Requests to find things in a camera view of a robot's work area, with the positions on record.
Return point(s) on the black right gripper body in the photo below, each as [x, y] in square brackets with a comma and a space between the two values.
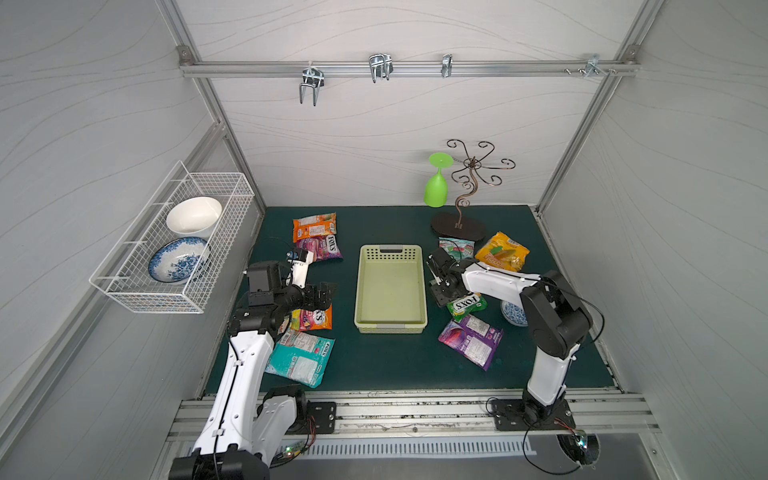
[444, 285]

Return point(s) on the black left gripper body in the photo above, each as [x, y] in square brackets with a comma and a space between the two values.
[318, 295]

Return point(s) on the green Fox's mango candy bag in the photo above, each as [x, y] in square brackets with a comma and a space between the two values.
[467, 305]

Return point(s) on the Fox's fruits candy bag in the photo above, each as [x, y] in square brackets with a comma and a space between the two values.
[308, 320]

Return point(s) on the pale green plastic basket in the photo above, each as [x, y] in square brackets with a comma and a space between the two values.
[390, 292]

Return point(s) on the purple candy bag back side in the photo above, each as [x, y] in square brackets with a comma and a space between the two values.
[473, 338]

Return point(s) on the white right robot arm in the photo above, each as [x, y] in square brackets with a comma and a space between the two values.
[557, 320]

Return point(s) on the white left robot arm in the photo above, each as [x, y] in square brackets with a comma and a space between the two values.
[261, 418]

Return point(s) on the teal Fox's mint candy bag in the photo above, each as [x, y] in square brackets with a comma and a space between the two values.
[458, 249]

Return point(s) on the dark bronze cup tree stand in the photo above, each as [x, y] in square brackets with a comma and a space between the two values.
[469, 177]

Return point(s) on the yellow mango candy bag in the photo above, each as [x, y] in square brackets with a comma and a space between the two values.
[501, 251]

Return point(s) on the teal candy bag back side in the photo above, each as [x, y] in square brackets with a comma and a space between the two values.
[301, 357]

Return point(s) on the small blue patterned bowl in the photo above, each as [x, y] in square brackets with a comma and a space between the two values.
[514, 314]

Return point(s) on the purple Fox's berries candy bag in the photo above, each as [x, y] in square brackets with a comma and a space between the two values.
[322, 247]

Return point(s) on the orange Fox's candy bag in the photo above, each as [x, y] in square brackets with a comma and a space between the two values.
[319, 225]

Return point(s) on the blue patterned plate bowl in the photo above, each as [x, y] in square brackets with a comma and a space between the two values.
[179, 260]

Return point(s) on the green plastic wine glass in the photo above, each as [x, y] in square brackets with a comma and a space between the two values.
[436, 188]

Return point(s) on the white bowl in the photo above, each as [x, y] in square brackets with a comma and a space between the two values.
[195, 217]

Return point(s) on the metal double hook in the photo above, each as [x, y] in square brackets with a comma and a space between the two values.
[312, 80]

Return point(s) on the metal hook centre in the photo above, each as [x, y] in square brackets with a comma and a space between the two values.
[381, 66]

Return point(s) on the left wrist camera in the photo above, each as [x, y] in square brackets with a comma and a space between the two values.
[300, 259]

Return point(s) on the white wire wall basket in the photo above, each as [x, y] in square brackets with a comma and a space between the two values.
[123, 274]

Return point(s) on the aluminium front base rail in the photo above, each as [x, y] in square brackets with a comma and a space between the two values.
[464, 412]

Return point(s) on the aluminium top rail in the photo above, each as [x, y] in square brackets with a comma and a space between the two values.
[402, 68]

